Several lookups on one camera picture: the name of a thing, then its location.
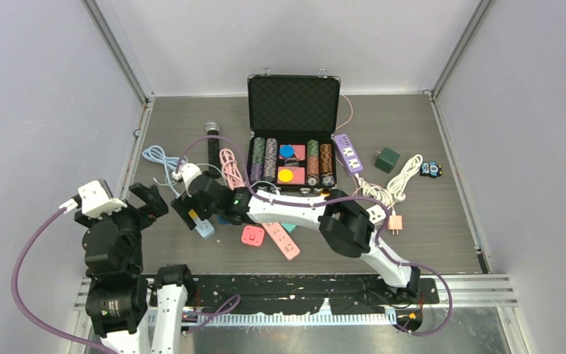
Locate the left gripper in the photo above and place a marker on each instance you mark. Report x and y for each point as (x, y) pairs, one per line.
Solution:
(155, 203)

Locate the salmon pink plug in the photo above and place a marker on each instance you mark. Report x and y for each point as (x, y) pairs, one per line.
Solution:
(395, 223)

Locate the black poker chip case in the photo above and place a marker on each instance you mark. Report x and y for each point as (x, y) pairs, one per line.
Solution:
(297, 110)

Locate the pink square adapter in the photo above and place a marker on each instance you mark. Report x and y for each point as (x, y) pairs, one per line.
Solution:
(252, 235)

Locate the black cylinder tube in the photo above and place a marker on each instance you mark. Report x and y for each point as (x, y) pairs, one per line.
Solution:
(213, 148)

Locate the dark green cube adapter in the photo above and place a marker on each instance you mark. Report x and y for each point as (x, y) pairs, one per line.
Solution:
(386, 160)

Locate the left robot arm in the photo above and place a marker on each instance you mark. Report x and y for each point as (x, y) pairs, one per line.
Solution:
(128, 313)

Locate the yellow round chip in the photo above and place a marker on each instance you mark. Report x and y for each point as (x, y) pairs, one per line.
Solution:
(285, 175)

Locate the blue round chip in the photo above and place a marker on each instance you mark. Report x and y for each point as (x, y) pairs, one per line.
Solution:
(287, 152)

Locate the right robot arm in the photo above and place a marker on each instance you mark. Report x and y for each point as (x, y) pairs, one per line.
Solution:
(344, 224)

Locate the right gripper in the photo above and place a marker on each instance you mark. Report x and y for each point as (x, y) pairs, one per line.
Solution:
(183, 205)

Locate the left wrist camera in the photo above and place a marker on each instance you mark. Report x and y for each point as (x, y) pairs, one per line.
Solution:
(93, 199)

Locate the blue owl toy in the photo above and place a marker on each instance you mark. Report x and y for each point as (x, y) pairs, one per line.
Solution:
(431, 170)

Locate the light blue power strip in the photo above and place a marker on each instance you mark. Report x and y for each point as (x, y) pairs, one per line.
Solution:
(205, 229)

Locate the white power strip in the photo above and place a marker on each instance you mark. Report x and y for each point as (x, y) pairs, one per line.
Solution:
(376, 214)

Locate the pink power strip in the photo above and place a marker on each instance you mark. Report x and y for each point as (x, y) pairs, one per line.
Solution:
(282, 240)

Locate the purple power strip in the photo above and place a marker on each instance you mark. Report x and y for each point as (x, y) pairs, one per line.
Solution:
(348, 155)

